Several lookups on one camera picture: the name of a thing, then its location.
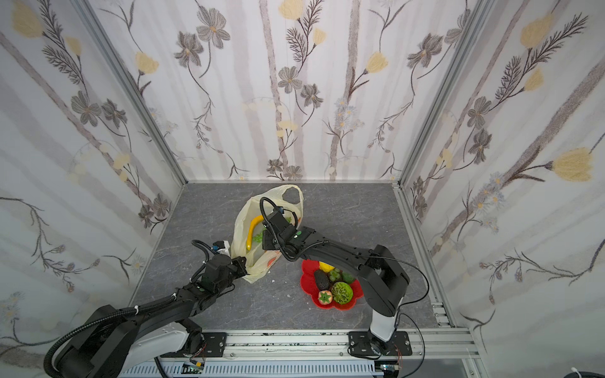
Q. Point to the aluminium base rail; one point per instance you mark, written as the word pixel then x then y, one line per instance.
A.
pixel 415 353

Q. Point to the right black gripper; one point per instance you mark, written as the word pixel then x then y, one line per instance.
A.
pixel 271 237

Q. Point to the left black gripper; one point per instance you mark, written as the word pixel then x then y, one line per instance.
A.
pixel 239 266

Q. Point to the green bumpy fake fruit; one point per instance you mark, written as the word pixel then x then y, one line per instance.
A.
pixel 342 293

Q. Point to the red flower-shaped plate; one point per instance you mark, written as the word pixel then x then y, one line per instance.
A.
pixel 308 285

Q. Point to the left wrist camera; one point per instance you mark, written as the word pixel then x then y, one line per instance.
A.
pixel 221 247

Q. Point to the white perforated cable duct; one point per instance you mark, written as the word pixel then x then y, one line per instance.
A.
pixel 256 369

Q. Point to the yellow plastic bag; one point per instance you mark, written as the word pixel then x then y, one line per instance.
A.
pixel 260 261

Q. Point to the green fake grapes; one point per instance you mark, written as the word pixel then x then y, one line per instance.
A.
pixel 257 238

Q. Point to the yellow fake lemon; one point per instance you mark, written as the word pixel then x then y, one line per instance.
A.
pixel 326 267

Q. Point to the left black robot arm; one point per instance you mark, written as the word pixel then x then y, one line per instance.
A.
pixel 112 340

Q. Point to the yellow fake banana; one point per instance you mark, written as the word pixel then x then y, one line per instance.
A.
pixel 256 226

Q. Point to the dark fake avocado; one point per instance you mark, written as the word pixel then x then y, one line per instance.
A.
pixel 322 280

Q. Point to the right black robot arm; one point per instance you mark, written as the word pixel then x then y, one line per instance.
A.
pixel 382 279

